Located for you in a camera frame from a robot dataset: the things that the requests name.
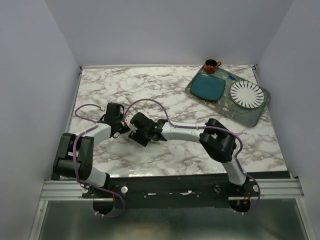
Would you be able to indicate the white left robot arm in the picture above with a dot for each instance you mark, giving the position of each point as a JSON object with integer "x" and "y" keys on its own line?
{"x": 74, "y": 156}

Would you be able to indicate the aluminium frame rail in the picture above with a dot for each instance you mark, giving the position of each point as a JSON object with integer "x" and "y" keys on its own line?
{"x": 70, "y": 190}

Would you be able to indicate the teal square plate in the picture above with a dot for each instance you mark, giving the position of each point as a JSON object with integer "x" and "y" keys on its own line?
{"x": 208, "y": 87}

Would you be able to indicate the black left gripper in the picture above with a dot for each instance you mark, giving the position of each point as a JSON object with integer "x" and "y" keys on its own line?
{"x": 123, "y": 130}

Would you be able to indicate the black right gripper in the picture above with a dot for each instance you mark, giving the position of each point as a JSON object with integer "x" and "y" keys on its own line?
{"x": 136, "y": 137}

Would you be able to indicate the white blue striped plate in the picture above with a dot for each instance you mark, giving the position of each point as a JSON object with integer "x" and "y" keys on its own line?
{"x": 246, "y": 94}

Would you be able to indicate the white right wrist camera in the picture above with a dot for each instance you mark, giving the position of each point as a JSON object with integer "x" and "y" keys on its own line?
{"x": 128, "y": 123}

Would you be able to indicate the brown ceramic cup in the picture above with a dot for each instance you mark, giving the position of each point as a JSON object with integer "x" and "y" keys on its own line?
{"x": 210, "y": 66}

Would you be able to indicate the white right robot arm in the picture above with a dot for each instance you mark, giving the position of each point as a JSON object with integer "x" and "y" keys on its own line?
{"x": 218, "y": 142}

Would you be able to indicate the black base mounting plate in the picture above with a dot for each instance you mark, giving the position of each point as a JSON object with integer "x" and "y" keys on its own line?
{"x": 180, "y": 191}

